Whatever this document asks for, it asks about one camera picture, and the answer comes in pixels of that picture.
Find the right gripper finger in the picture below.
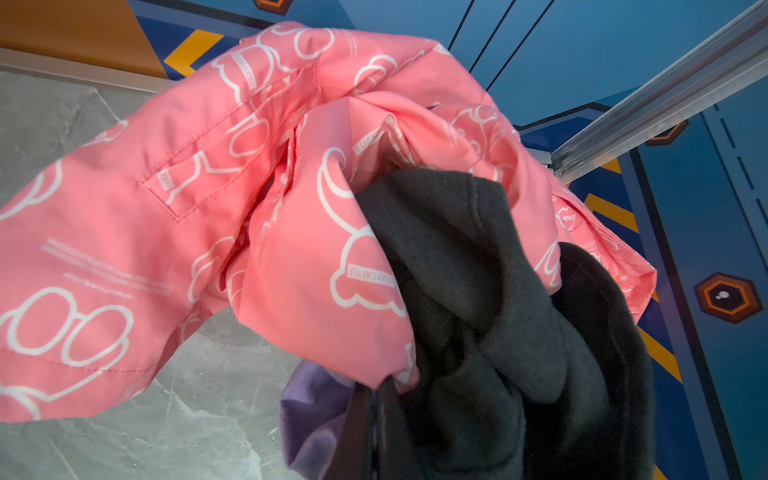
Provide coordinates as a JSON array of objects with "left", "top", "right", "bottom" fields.
[{"left": 323, "top": 377, "right": 420, "bottom": 480}]

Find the purple cloth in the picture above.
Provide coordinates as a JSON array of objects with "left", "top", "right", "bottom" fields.
[{"left": 279, "top": 360, "right": 355, "bottom": 479}]

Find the black cloth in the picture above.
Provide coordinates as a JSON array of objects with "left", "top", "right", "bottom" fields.
[{"left": 357, "top": 170, "right": 655, "bottom": 479}]

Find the pink patterned cloth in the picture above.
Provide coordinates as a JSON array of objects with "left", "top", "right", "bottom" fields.
[{"left": 1, "top": 22, "right": 657, "bottom": 423}]

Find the right aluminium corner post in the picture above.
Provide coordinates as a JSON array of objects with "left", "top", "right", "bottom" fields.
[{"left": 550, "top": 0, "right": 767, "bottom": 183}]

